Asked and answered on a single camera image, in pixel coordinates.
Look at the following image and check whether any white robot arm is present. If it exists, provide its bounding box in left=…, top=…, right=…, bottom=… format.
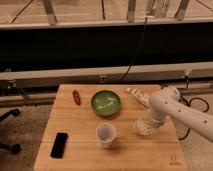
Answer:
left=134, top=86, right=213, bottom=142

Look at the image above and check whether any white plastic cup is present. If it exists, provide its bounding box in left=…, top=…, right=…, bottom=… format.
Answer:
left=96, top=123, right=117, bottom=149

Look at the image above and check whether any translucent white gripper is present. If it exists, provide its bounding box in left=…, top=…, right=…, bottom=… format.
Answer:
left=133, top=118, right=162, bottom=136

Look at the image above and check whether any metal rail frame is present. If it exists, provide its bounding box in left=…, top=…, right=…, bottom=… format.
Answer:
left=0, top=62, right=213, bottom=89

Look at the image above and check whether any green ceramic bowl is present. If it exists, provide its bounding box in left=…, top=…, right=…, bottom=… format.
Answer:
left=91, top=90, right=121, bottom=117

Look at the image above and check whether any red chili pepper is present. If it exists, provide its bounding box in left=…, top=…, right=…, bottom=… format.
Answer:
left=72, top=90, right=81, bottom=105

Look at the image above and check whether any black rectangular block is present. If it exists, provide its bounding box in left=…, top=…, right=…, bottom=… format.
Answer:
left=50, top=133, right=68, bottom=158

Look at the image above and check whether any black hanging cable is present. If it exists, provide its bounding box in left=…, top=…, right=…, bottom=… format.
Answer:
left=118, top=17, right=149, bottom=82

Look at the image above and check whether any black office chair base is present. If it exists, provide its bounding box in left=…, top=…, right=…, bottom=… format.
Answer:
left=0, top=108, right=22, bottom=155

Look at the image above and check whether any black cable on floor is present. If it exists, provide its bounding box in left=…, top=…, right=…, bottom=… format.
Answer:
left=178, top=96, right=211, bottom=141

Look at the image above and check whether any white sponge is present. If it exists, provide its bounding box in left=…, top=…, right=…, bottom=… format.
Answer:
left=126, top=87, right=150, bottom=107

